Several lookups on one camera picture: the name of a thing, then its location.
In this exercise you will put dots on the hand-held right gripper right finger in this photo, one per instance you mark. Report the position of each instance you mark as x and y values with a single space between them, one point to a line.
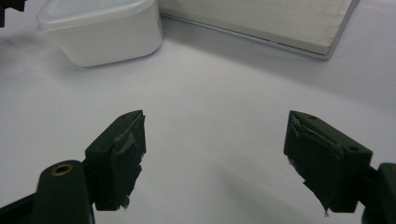
327 165

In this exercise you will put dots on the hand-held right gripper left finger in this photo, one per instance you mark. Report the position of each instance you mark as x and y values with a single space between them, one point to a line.
121 161

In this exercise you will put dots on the white plastic container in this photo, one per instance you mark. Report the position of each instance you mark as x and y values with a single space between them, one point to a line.
106 31

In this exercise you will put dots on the pale wooden board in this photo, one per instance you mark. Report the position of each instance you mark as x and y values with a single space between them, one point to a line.
261 21

